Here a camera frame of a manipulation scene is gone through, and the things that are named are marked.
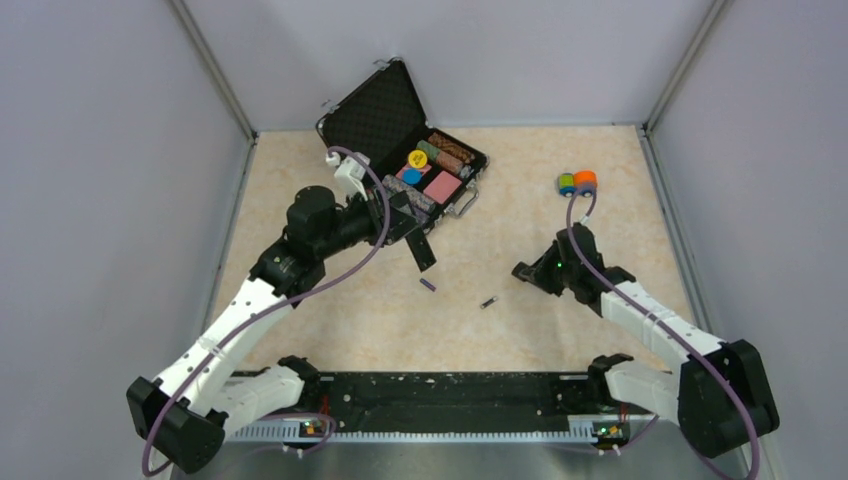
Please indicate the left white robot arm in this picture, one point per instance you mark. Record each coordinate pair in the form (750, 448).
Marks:
(323, 244)

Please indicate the purple battery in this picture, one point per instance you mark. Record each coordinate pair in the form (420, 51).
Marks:
(428, 285)

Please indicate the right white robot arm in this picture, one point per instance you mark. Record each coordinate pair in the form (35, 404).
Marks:
(716, 391)

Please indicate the blue round chip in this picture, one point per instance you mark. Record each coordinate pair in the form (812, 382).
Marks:
(411, 176)

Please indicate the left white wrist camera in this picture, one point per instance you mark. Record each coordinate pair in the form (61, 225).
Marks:
(349, 172)

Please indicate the pink card deck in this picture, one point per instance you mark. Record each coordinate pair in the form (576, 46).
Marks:
(442, 187)

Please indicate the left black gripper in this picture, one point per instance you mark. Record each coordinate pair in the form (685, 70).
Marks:
(400, 223)

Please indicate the yellow round chip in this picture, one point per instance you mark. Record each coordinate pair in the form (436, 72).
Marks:
(417, 159)

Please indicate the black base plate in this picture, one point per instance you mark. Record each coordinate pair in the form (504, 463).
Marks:
(456, 402)

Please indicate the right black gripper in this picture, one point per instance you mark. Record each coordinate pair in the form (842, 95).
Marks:
(539, 275)

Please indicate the colourful toy car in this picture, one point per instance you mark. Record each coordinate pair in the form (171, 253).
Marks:
(582, 183)

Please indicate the open black chip case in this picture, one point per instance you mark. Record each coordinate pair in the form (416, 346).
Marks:
(384, 119)

